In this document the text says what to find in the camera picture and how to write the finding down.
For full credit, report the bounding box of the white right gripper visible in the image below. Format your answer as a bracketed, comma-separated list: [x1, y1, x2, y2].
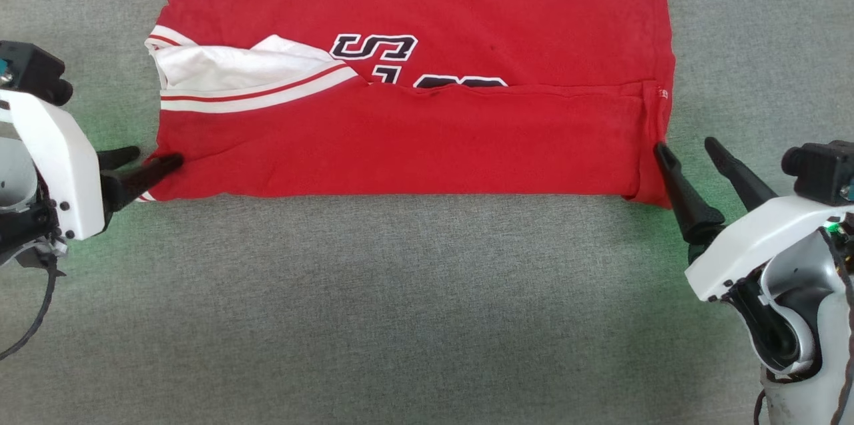
[653, 137, 854, 304]

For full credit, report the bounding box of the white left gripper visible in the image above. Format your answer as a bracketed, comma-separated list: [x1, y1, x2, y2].
[0, 88, 185, 242]

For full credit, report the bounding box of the red and white sports jersey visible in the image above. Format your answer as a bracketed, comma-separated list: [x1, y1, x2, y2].
[143, 0, 676, 209]

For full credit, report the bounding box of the grey fabric sofa cushion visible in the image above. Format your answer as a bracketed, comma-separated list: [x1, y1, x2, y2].
[0, 0, 854, 425]

